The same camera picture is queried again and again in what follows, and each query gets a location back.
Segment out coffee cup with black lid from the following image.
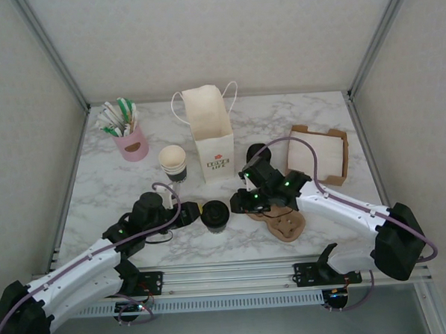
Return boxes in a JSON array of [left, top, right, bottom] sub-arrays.
[[199, 199, 232, 236]]

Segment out brown pulp cup carrier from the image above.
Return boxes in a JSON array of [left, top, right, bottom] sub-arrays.
[[247, 202, 307, 246]]

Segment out white paper takeout bag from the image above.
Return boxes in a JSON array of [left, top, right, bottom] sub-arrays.
[[170, 80, 244, 188]]

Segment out stack of paper cups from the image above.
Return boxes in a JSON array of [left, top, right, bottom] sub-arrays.
[[157, 144, 190, 186]]

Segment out pink paper cup holder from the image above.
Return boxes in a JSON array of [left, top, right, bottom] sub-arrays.
[[111, 124, 151, 163]]

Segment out brown cardboard tray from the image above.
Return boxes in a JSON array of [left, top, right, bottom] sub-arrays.
[[282, 122, 351, 190]]

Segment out wooden stirrer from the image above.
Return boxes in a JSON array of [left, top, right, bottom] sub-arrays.
[[124, 105, 140, 136]]

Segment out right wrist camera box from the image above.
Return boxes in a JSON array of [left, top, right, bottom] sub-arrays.
[[240, 168, 253, 192]]

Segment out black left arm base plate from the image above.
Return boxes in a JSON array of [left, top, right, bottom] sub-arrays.
[[137, 270, 166, 298]]

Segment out aluminium mounting rail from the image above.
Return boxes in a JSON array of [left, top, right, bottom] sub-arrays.
[[28, 251, 434, 303]]

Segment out aluminium table side rail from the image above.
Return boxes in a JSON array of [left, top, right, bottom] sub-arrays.
[[38, 105, 99, 274], [345, 90, 406, 256]]

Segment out white slotted cable duct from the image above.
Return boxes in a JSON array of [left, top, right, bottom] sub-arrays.
[[71, 291, 325, 318]]

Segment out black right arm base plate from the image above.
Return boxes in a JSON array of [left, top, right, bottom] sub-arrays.
[[293, 259, 364, 288]]

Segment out aluminium frame post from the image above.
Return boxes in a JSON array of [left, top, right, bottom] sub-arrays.
[[11, 0, 92, 116], [342, 0, 422, 100]]

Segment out aluminium frame leg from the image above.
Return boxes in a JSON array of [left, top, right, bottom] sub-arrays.
[[414, 279, 446, 334]]

